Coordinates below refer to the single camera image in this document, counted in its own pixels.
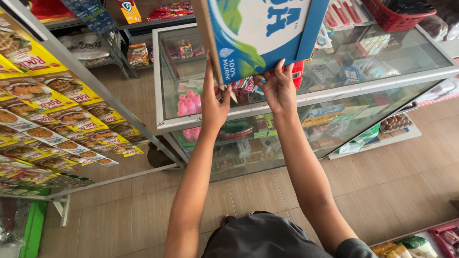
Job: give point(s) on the person's left hand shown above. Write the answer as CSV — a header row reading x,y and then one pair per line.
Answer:
x,y
213,111

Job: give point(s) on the person's right hand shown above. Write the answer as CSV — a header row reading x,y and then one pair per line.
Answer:
x,y
281,96

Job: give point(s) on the blue white cardboard carton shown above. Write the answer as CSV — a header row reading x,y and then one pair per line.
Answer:
x,y
251,32

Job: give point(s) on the group of pink bottles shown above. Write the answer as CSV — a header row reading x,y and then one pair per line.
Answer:
x,y
188,104

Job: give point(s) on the red snack packet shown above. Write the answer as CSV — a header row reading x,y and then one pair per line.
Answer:
x,y
297,73

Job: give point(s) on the glass display case with goods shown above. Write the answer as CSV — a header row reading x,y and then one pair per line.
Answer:
x,y
358,89

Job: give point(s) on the tray of brown eggs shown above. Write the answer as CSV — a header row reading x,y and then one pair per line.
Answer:
x,y
396,123

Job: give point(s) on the low white shelf board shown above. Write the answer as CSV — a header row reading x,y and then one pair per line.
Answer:
x,y
394,139

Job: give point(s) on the grey metal shelf with goods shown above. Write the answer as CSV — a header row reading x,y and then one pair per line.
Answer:
x,y
107,46

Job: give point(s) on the orange hanging packet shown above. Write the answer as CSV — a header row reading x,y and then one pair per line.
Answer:
x,y
129,10

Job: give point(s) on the person's dark grey shirt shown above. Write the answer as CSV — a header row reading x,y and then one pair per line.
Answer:
x,y
265,236

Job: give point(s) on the red plastic basket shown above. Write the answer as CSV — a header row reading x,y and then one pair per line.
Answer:
x,y
394,16

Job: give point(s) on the strip of blue sachets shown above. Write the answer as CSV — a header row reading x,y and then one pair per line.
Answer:
x,y
91,16

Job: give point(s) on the rack of yellow seasoning sachets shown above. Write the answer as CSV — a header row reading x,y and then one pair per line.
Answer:
x,y
53,107

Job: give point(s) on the dark plastic bags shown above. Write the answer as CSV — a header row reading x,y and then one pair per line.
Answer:
x,y
439,25

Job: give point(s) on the heap of packaged goods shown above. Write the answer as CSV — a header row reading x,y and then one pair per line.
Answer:
x,y
423,243

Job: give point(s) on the green shelf with packets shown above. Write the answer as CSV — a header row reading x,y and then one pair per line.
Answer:
x,y
21,229

